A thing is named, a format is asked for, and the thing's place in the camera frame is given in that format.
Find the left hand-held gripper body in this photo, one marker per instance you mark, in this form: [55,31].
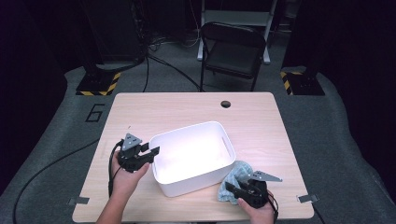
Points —
[132,160]

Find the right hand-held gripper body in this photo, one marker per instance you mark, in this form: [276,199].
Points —
[257,196]

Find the light blue fluffy cloth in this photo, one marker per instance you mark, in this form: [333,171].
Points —
[236,174]

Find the white plastic bin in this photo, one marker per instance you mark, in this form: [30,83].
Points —
[190,155]

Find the person's right hand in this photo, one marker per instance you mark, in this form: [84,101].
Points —
[263,216]

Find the person's left hand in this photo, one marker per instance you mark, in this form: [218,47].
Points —
[124,185]

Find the grey tape piece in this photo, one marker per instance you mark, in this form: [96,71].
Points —
[79,200]
[308,198]

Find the black yellow striped stand base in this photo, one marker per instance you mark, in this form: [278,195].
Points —
[96,84]
[306,84]

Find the black table grommet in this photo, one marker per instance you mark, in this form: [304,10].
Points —
[225,104]

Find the dark equipment cabinet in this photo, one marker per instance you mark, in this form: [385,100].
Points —
[115,31]

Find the black curtain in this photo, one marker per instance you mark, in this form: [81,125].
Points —
[28,93]
[361,77]

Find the black folding chair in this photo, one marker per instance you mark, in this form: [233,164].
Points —
[232,56]

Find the white metal stand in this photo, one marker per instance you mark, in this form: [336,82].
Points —
[236,17]

